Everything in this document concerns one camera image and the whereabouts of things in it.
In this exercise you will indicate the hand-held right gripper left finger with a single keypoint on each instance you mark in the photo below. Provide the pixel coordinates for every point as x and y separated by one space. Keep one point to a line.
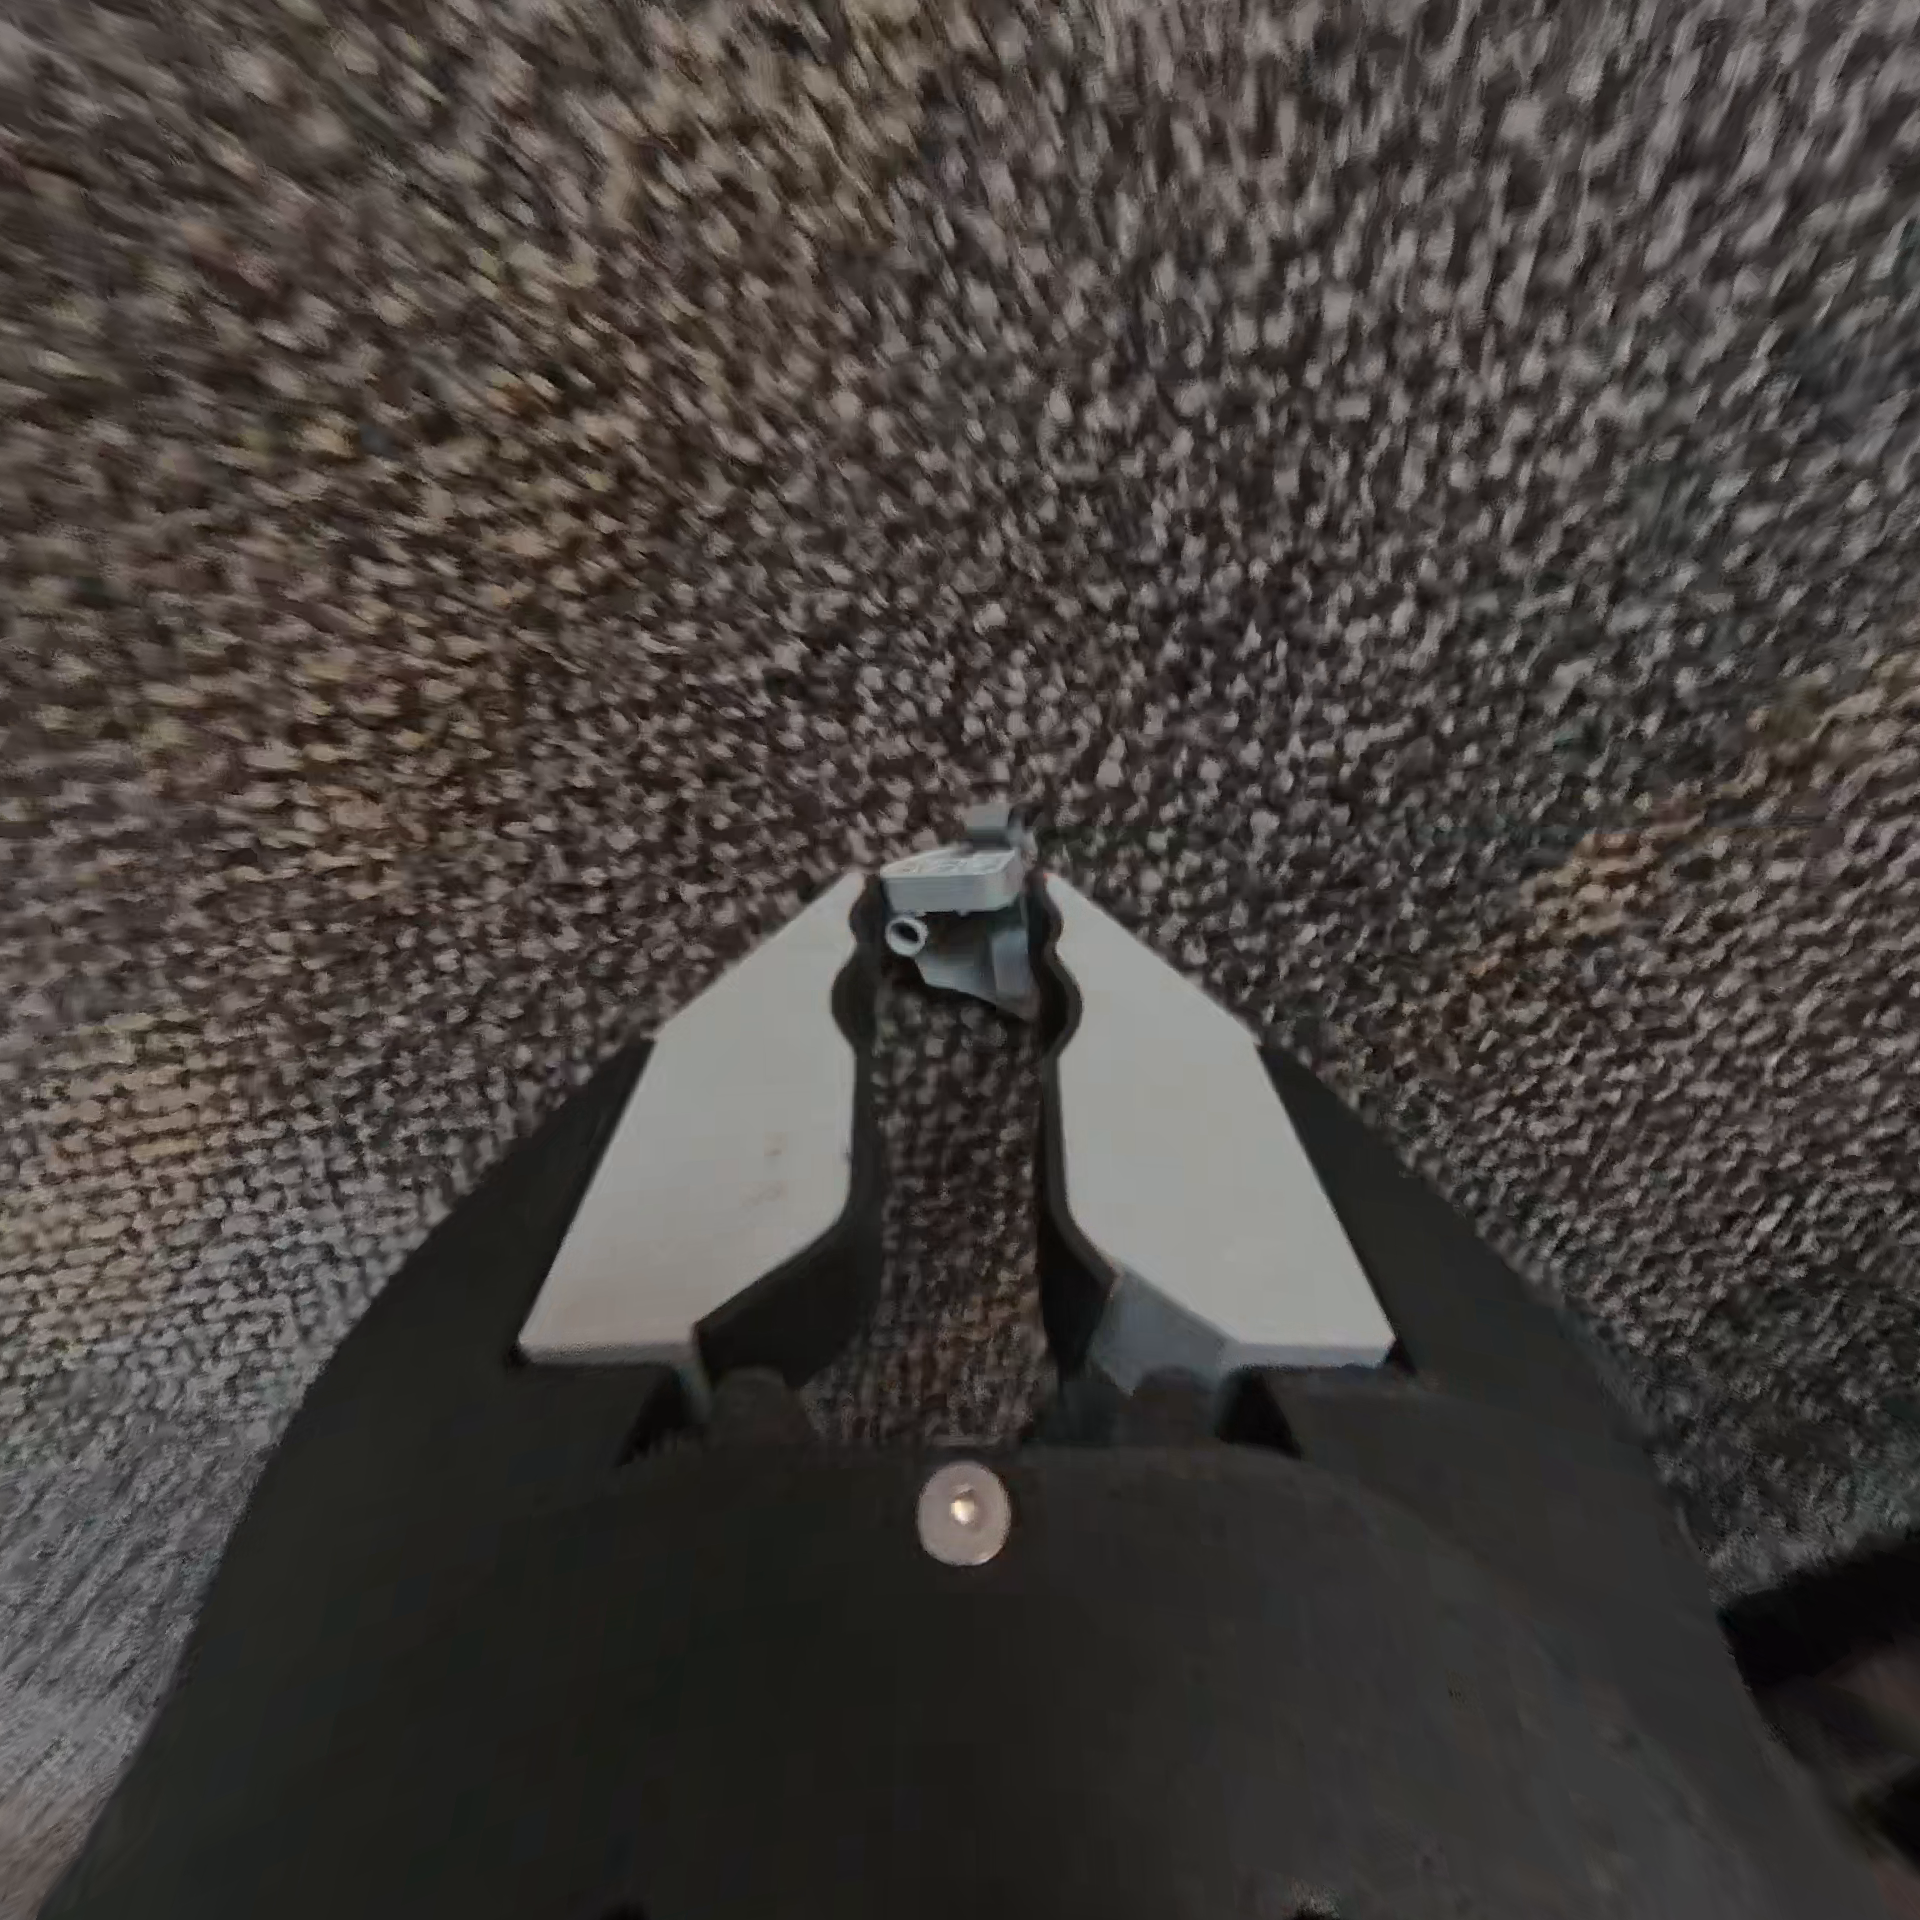
704 1170

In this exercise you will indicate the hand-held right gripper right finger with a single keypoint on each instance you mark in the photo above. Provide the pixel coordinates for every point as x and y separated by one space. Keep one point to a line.
1201 1185

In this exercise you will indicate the light grey lego panel piece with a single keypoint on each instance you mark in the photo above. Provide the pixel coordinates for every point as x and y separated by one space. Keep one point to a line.
950 885

